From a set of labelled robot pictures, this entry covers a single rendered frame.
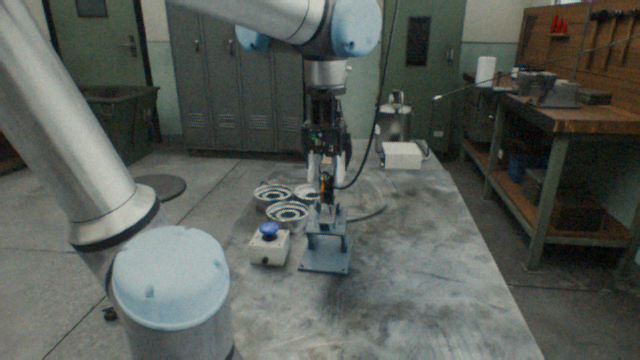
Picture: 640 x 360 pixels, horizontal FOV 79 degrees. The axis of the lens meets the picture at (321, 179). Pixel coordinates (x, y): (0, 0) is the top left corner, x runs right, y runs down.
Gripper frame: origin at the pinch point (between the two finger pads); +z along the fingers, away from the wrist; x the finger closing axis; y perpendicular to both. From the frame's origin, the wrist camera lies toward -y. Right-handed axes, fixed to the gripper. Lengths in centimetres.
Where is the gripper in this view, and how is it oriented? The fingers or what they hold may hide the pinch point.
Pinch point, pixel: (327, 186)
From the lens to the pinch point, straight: 77.3
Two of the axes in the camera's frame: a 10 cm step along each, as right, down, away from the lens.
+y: -1.7, 3.6, -9.2
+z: 0.0, 9.3, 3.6
